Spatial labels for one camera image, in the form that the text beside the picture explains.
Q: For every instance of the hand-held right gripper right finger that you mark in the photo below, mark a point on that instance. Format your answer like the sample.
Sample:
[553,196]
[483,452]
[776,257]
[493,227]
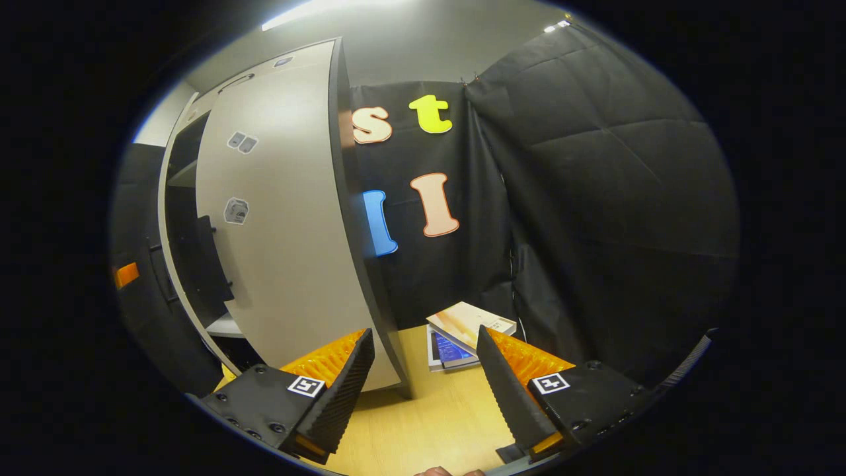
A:
[512,410]

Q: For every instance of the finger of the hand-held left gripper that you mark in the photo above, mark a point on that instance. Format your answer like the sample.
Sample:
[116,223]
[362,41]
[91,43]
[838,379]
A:
[125,275]

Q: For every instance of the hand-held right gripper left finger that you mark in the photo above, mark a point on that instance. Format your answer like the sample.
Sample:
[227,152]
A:
[344,396]

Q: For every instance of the grey cabinet door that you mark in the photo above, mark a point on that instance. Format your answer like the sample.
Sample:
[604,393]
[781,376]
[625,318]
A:
[297,231]
[162,225]

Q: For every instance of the grey shoe cabinet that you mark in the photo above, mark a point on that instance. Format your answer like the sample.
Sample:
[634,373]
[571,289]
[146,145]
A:
[225,326]

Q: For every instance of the grey cabinet drawer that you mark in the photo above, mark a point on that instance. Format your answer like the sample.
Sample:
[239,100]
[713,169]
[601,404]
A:
[291,73]

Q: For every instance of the blue cover book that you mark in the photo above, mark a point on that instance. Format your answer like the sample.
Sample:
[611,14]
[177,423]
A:
[453,350]

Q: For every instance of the beige book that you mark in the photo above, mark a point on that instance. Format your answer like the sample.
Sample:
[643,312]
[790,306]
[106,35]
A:
[462,320]

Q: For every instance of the long ceiling light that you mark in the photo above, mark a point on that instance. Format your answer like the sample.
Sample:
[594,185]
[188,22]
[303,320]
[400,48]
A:
[310,10]

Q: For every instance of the small ceiling light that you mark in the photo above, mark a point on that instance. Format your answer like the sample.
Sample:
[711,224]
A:
[556,26]

